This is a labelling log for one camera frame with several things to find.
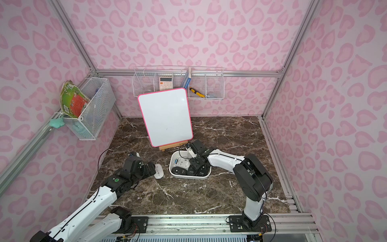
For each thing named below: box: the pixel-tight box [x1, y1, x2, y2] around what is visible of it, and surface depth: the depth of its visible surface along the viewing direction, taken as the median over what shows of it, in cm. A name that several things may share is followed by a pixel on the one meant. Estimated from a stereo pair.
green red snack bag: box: [60, 79, 91, 118], surface depth 74 cm
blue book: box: [180, 67, 192, 90], surface depth 88 cm
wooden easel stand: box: [158, 140, 189, 152], surface depth 100 cm
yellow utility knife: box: [189, 87, 206, 98], surface depth 100 cm
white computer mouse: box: [153, 163, 165, 180], surface depth 90 cm
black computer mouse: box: [171, 166, 188, 175], surface depth 90 cm
